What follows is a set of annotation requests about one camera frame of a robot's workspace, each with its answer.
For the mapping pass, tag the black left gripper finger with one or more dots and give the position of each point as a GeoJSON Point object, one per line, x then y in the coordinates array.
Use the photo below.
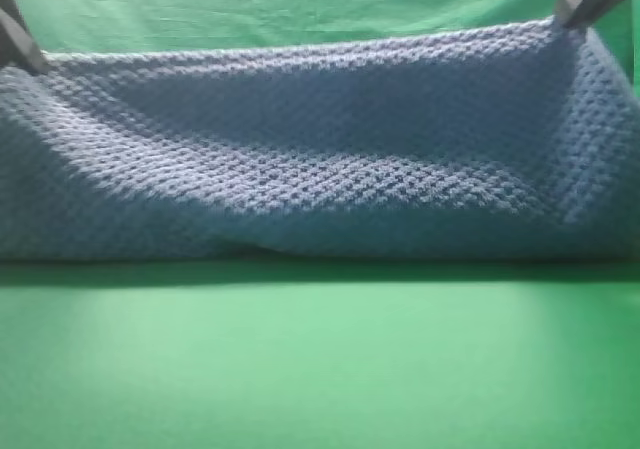
{"type": "Point", "coordinates": [19, 48]}

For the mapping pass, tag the blue waffle-weave towel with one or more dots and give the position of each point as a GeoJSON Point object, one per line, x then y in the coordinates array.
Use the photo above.
{"type": "Point", "coordinates": [516, 141]}

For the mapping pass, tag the green backdrop cloth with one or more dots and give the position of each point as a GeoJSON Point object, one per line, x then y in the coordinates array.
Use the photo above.
{"type": "Point", "coordinates": [162, 25]}

